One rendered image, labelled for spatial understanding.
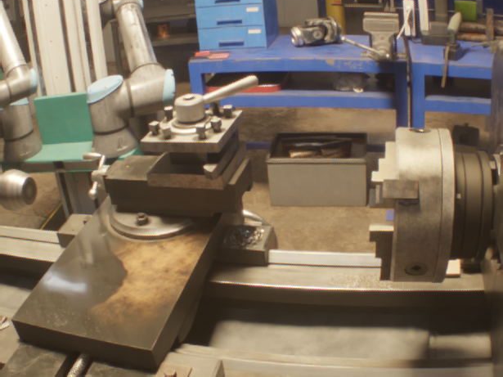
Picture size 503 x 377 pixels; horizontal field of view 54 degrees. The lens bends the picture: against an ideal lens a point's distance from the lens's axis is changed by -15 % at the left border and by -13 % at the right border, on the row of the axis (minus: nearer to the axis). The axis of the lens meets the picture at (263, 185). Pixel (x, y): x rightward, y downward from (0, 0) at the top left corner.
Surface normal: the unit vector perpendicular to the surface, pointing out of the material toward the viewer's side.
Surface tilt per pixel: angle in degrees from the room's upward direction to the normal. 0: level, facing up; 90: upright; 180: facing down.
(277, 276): 0
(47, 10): 90
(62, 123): 90
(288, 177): 90
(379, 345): 13
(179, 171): 0
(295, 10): 90
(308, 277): 0
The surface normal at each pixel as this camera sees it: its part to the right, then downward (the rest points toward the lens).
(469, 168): -0.14, -0.71
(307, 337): 0.05, -0.79
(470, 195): -0.22, -0.25
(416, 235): -0.22, 0.29
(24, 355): -0.08, -0.88
